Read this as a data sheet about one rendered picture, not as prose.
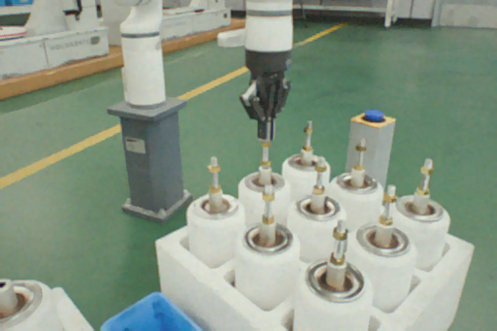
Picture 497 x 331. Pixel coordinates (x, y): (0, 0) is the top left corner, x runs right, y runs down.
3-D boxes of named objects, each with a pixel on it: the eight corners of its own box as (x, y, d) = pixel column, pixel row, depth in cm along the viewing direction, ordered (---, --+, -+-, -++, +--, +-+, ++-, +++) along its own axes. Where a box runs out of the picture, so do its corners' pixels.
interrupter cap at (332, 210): (349, 210, 64) (349, 206, 64) (321, 228, 60) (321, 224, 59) (314, 192, 70) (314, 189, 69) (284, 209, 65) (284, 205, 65)
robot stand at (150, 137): (120, 211, 109) (105, 108, 97) (153, 186, 121) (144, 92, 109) (163, 224, 103) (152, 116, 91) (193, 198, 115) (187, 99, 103)
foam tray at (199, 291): (163, 316, 75) (154, 240, 68) (295, 232, 100) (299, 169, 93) (332, 496, 49) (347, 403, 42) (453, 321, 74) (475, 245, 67)
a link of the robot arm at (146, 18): (132, -37, 93) (140, 36, 100) (102, -38, 85) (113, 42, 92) (163, -38, 89) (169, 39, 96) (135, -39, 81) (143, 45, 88)
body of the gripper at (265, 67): (274, 49, 57) (273, 110, 61) (302, 42, 64) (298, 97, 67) (233, 44, 61) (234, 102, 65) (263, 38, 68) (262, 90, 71)
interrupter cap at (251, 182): (291, 180, 74) (291, 177, 74) (274, 198, 68) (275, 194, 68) (255, 171, 77) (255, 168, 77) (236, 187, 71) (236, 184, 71)
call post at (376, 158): (337, 237, 98) (349, 119, 86) (352, 225, 102) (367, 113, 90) (362, 249, 93) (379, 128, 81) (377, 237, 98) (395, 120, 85)
